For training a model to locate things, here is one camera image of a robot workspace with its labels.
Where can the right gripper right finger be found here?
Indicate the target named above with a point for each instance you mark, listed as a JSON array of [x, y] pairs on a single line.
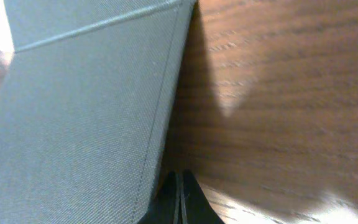
[[195, 208]]

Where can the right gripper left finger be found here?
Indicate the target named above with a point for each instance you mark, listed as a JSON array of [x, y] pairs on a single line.
[[164, 208]]

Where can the dark green open box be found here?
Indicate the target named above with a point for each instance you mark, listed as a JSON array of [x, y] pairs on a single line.
[[85, 106]]

